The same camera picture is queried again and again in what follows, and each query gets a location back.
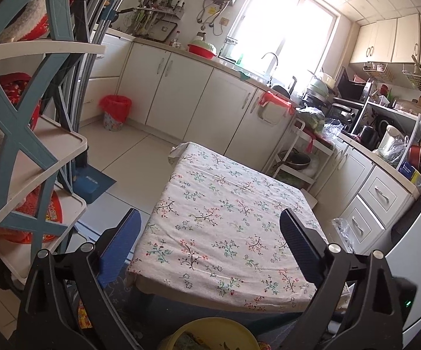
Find yellow plastic basin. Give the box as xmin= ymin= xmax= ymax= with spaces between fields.
xmin=158 ymin=317 xmax=260 ymax=350

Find white wire basket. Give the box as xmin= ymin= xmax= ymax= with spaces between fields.
xmin=363 ymin=61 xmax=395 ymax=83
xmin=402 ymin=64 xmax=421 ymax=95

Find cream upper cabinets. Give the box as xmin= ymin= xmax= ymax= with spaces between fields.
xmin=349 ymin=13 xmax=421 ymax=64

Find toaster oven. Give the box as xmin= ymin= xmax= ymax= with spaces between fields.
xmin=325 ymin=101 xmax=366 ymax=132

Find crinkled clear plastic bag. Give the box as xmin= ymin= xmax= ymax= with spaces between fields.
xmin=331 ymin=217 xmax=359 ymax=252

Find black microwave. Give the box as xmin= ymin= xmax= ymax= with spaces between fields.
xmin=336 ymin=66 xmax=373 ymax=103

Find blue long-handled broom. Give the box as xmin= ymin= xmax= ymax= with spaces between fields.
xmin=73 ymin=0 xmax=143 ymax=176

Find bag of green vegetables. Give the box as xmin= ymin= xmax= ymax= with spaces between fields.
xmin=296 ymin=105 xmax=326 ymax=134

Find cream panelled drawer cabinet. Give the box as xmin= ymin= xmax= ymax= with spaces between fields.
xmin=311 ymin=136 xmax=420 ymax=254

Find kitchen window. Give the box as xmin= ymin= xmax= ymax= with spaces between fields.
xmin=229 ymin=0 xmax=342 ymax=92

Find blue box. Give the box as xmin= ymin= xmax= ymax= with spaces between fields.
xmin=398 ymin=164 xmax=421 ymax=190

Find yellow red patterned cloth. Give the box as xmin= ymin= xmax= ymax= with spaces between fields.
xmin=76 ymin=299 xmax=94 ymax=330

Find floral tablecloth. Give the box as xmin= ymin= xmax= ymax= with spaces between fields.
xmin=127 ymin=142 xmax=346 ymax=312

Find red printed package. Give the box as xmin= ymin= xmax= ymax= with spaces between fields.
xmin=0 ymin=73 xmax=43 ymax=132
xmin=0 ymin=186 xmax=65 ymax=245
xmin=14 ymin=0 xmax=78 ymax=42

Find white trolley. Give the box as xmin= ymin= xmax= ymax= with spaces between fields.
xmin=269 ymin=117 xmax=337 ymax=192

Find blue dustpan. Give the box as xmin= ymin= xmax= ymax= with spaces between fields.
xmin=73 ymin=164 xmax=118 ymax=205

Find white hanging bin red bag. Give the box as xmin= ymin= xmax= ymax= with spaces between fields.
xmin=256 ymin=91 xmax=293 ymax=126

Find red basin green cover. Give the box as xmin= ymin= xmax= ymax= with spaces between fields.
xmin=187 ymin=32 xmax=219 ymax=59

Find blue cream shelf rack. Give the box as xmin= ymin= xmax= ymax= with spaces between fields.
xmin=0 ymin=0 xmax=107 ymax=288

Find grey sliding door frame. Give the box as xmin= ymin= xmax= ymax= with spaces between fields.
xmin=55 ymin=0 xmax=138 ymax=197

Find wall utensil rack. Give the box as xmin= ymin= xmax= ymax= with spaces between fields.
xmin=130 ymin=0 xmax=186 ymax=42

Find white kettle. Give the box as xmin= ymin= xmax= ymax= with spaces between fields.
xmin=376 ymin=124 xmax=410 ymax=163

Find bin with red bag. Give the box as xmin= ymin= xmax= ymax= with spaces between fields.
xmin=99 ymin=95 xmax=132 ymax=132

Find chrome faucet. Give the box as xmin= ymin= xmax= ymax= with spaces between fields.
xmin=261 ymin=52 xmax=280 ymax=84

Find white counter shelf rack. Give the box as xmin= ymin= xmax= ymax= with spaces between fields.
xmin=356 ymin=100 xmax=421 ymax=161

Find dark long-handled wok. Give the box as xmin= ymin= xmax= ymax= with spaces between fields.
xmin=272 ymin=150 xmax=312 ymax=171

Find black baking tray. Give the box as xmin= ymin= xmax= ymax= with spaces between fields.
xmin=152 ymin=20 xmax=179 ymax=42

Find cream door cabinet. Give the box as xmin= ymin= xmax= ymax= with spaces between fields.
xmin=116 ymin=40 xmax=299 ymax=176

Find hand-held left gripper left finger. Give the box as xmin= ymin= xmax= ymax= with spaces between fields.
xmin=14 ymin=208 xmax=143 ymax=350

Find black kettle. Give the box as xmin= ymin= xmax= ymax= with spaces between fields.
xmin=358 ymin=125 xmax=380 ymax=150

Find red pot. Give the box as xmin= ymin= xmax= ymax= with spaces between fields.
xmin=407 ymin=144 xmax=421 ymax=170

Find white stool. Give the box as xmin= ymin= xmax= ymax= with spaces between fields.
xmin=300 ymin=189 xmax=319 ymax=209

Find stacked green pots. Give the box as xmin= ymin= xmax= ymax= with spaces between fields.
xmin=303 ymin=71 xmax=337 ymax=106

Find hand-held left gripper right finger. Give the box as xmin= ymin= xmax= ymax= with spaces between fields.
xmin=280 ymin=208 xmax=405 ymax=350

